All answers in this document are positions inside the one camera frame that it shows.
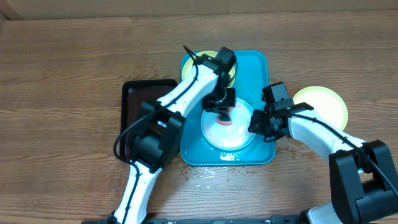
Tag green and orange sponge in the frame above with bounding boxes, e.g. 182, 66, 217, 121
216, 107, 233, 126

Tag light blue plate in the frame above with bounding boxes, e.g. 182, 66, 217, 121
201, 98, 255, 151

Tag yellow-green plate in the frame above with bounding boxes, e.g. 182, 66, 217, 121
180, 50, 236, 88
293, 86, 348, 130

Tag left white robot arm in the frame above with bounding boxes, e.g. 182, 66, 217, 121
107, 48, 236, 223

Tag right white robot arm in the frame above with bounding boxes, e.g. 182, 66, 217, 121
248, 103, 397, 223

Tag teal plastic tray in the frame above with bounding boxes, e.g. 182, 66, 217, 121
180, 50, 276, 166

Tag black rectangular tray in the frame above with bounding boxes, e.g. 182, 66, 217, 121
118, 79, 183, 161

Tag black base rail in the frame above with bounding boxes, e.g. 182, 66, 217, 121
81, 214, 312, 224

